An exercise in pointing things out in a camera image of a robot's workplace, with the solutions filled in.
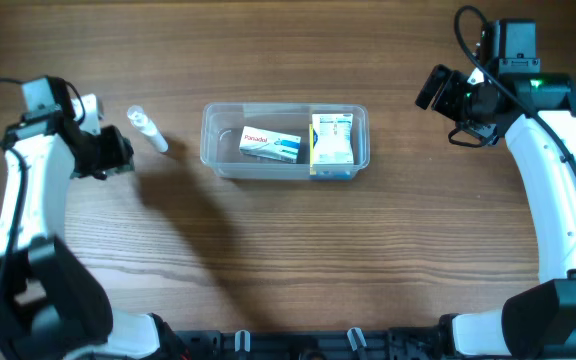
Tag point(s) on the green white small box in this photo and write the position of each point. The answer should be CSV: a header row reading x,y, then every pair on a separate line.
x,y
118,170

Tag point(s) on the white Hansaplast plaster box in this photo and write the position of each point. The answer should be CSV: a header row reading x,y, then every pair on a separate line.
x,y
331,139

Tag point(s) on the clear plastic container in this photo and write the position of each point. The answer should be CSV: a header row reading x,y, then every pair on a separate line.
x,y
223,125

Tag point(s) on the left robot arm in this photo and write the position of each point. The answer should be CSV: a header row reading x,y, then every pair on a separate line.
x,y
51,307

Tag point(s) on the white caplet medicine box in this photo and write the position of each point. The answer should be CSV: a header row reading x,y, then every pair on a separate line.
x,y
269,144

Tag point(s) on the blue lozenge box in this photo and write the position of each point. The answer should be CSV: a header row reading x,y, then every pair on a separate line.
x,y
328,171

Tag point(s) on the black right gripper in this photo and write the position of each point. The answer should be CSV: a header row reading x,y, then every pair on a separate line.
x,y
444,102

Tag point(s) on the white spray bottle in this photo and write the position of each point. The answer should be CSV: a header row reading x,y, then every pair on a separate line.
x,y
146,126

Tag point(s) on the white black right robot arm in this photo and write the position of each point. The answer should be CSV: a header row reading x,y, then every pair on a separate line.
x,y
536,116

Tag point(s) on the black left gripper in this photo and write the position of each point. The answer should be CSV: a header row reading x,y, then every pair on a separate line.
x,y
118,154

